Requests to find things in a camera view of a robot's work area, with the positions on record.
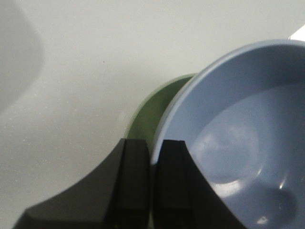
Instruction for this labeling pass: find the blue bowl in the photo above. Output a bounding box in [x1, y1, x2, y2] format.
[151, 39, 305, 229]

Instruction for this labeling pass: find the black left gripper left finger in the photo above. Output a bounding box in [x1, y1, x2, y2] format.
[15, 138, 150, 229]

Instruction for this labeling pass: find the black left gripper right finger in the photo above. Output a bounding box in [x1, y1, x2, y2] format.
[154, 140, 245, 229]

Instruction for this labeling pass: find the green bowl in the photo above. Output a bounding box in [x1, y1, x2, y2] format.
[125, 73, 198, 229]

